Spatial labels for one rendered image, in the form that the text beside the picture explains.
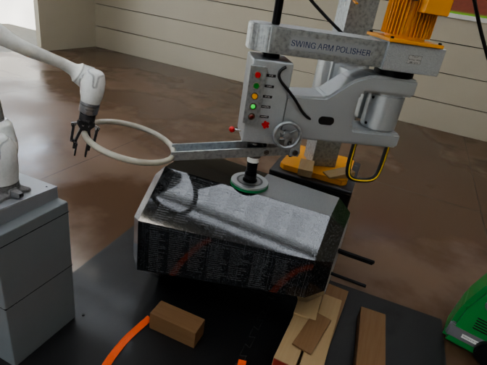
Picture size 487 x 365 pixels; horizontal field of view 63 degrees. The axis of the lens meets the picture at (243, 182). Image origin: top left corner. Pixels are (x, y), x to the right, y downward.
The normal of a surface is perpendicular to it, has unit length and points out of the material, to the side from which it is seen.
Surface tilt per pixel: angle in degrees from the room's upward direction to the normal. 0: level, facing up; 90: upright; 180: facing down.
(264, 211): 45
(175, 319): 0
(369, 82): 90
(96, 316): 0
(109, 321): 0
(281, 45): 90
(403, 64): 90
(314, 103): 90
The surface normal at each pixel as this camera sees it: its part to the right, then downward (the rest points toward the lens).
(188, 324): 0.14, -0.89
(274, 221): -0.14, -0.36
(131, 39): -0.41, 0.36
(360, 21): 0.15, 0.46
